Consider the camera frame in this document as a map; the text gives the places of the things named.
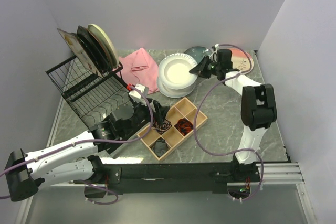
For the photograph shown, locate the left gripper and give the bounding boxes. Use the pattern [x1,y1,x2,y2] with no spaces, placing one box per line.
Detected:
[121,98,170,137]

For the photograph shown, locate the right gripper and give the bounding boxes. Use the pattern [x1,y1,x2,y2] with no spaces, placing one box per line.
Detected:
[189,56,221,79]

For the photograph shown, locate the teal glazed plate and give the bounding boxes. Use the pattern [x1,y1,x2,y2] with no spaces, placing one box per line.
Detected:
[184,46,212,63]

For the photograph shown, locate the white round plate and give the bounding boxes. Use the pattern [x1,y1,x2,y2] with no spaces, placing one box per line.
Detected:
[158,53,197,89]

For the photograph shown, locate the white deep plate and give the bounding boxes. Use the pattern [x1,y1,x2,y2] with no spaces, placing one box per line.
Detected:
[156,78,196,98]

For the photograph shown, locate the pink and cream plate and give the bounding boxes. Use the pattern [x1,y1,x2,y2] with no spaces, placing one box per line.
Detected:
[229,48,254,73]

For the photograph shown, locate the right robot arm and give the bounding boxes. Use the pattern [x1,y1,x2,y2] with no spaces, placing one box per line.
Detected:
[189,46,277,182]

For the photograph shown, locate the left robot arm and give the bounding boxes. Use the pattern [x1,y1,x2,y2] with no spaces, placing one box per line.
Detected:
[1,99,170,202]

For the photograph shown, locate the floral rolled tie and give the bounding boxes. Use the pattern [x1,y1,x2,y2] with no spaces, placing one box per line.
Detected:
[153,119,172,134]

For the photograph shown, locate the orange and black rolled tie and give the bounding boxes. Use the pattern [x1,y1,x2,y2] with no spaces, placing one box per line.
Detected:
[175,118,193,136]

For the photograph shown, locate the wooden compartment tray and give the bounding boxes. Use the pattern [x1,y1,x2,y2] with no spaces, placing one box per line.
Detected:
[137,98,208,162]

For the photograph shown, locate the grey rolled cloth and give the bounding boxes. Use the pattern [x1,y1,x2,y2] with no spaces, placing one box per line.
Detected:
[152,140,169,157]

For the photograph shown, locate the pink folded cloth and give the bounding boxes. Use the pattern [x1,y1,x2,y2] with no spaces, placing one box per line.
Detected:
[118,48,159,94]

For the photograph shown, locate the brown rimmed dark plate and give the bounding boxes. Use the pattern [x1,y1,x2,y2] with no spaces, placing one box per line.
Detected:
[87,29,112,72]

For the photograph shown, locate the pale green plate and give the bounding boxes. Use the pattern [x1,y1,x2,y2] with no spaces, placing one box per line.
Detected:
[87,24,119,69]

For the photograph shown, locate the black ribbed plate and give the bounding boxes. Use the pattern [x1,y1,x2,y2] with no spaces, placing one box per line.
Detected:
[77,26,105,73]

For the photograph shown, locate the square patterned glass plate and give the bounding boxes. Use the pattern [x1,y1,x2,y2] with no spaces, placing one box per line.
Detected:
[57,28,103,78]

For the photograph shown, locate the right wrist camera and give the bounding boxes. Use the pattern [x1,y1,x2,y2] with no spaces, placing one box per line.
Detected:
[209,44,220,62]

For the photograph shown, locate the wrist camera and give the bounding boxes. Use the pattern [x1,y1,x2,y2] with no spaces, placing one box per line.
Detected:
[209,44,220,62]
[127,83,149,103]

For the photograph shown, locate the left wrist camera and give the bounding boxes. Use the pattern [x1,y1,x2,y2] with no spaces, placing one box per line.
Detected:
[127,83,149,103]

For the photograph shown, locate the black wire dish rack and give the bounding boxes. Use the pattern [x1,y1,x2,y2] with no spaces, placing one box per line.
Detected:
[46,56,149,144]

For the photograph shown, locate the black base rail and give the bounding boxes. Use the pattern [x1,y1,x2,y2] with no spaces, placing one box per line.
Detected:
[74,156,264,195]

